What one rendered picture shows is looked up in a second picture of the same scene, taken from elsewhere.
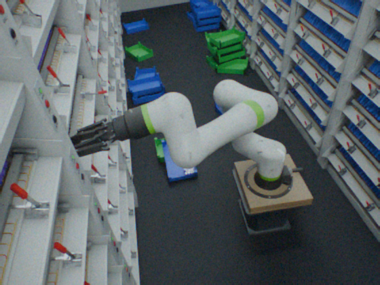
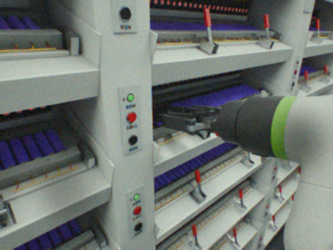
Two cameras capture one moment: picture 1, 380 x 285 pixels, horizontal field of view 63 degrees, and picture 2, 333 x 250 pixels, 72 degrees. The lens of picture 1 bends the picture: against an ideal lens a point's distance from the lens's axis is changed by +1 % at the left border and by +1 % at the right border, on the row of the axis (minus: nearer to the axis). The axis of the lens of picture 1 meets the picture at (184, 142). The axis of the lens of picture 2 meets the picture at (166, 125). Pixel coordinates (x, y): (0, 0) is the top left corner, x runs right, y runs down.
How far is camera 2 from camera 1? 0.61 m
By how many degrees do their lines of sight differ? 49
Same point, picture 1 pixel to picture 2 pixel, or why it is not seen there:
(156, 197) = not seen: outside the picture
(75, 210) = (97, 175)
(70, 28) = (286, 37)
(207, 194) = not seen: outside the picture
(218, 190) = not seen: outside the picture
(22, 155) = (58, 33)
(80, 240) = (47, 206)
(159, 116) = (310, 118)
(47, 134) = (91, 15)
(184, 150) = (322, 232)
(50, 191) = (12, 74)
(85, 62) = (282, 82)
